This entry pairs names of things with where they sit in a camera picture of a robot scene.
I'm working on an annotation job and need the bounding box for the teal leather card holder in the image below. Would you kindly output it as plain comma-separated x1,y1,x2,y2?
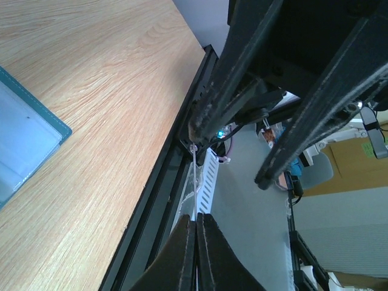
1,68,72,207

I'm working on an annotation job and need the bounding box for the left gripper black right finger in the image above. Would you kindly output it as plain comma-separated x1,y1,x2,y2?
196,213,265,291

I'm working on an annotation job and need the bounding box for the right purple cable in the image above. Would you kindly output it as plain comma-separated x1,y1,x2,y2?
216,124,240,163

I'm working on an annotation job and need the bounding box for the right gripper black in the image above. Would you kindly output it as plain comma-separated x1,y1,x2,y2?
188,1,387,190

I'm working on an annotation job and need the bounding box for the black mounting rail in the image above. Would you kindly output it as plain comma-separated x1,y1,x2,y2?
99,45,218,290

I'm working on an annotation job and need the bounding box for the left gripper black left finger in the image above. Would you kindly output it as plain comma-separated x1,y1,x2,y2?
131,215,196,291

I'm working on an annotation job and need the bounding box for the white slotted cable duct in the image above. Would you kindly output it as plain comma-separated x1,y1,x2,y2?
196,148,220,213

